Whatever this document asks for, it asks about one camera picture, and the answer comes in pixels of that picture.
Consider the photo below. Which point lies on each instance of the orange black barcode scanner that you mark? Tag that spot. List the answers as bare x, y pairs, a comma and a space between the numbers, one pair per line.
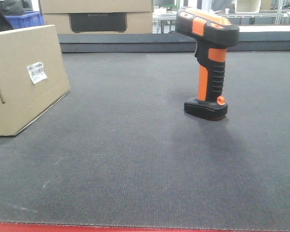
214, 34

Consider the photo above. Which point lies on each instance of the small brown cardboard package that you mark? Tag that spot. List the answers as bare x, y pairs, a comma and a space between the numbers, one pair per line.
22, 102

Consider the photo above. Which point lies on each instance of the large open cardboard box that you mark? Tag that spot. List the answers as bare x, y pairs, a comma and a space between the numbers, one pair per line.
98, 16

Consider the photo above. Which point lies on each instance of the white barcode label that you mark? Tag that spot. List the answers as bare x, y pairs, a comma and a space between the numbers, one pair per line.
36, 72

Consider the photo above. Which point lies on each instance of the white plastic bin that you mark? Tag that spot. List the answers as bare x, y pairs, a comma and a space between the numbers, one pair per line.
247, 6

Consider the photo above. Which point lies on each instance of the blue plastic crate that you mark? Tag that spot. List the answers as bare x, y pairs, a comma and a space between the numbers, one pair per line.
29, 19

